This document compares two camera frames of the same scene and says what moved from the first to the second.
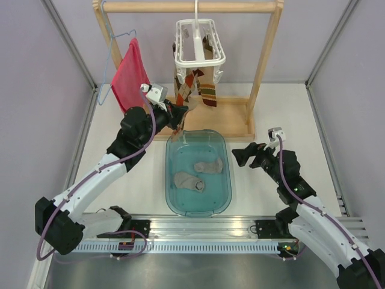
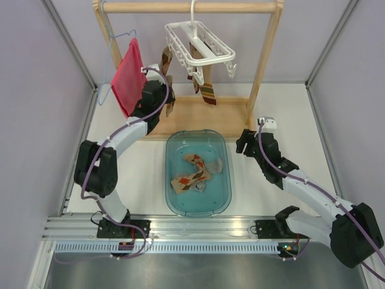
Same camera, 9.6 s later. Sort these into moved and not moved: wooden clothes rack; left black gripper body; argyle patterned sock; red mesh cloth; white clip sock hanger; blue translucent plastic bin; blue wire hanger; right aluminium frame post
Moved: left black gripper body; white clip sock hanger; argyle patterned sock
Not moved: blue translucent plastic bin; blue wire hanger; right aluminium frame post; red mesh cloth; wooden clothes rack
